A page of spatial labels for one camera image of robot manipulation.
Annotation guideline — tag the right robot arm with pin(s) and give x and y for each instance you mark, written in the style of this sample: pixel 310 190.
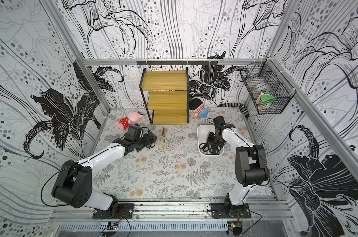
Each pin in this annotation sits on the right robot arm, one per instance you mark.
pixel 251 168

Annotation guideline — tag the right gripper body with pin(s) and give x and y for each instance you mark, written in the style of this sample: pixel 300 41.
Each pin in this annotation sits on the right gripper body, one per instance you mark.
pixel 213 138

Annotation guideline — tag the white plastic storage box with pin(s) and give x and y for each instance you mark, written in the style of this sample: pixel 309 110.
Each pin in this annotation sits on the white plastic storage box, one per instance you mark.
pixel 205 133

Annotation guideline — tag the black wall rail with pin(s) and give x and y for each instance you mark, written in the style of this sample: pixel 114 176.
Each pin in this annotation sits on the black wall rail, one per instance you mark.
pixel 171 62

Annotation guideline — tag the blue pink plush toy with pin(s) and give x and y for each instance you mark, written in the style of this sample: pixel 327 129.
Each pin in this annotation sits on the blue pink plush toy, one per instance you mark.
pixel 202 111

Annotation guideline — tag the wooden three tier shelf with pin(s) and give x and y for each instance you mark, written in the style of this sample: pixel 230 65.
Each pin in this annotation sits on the wooden three tier shelf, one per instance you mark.
pixel 165 95

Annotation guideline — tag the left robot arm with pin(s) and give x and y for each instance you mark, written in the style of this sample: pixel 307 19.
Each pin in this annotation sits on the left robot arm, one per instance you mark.
pixel 74 183

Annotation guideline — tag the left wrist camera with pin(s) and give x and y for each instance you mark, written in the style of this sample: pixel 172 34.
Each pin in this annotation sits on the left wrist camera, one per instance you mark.
pixel 133 133

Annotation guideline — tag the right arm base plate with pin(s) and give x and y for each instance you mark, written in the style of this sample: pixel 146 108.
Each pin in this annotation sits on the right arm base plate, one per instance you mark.
pixel 222 211

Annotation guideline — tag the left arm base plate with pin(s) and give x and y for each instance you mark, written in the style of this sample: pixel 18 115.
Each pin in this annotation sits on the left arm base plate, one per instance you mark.
pixel 121 210

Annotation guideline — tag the green lid in basket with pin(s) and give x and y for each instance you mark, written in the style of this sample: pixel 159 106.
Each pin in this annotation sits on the green lid in basket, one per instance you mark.
pixel 267 99

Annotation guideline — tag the black scissors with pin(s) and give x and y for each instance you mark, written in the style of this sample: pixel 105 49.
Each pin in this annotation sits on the black scissors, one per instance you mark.
pixel 207 146

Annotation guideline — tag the cream handled kitchen scissors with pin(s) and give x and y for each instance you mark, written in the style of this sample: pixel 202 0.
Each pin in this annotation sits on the cream handled kitchen scissors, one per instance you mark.
pixel 164 144

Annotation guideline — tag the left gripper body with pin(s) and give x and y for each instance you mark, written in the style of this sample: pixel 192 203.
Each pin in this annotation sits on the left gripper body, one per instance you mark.
pixel 144 141

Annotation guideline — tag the black wire basket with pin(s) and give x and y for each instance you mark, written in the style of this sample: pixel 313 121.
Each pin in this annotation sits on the black wire basket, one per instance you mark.
pixel 265 78

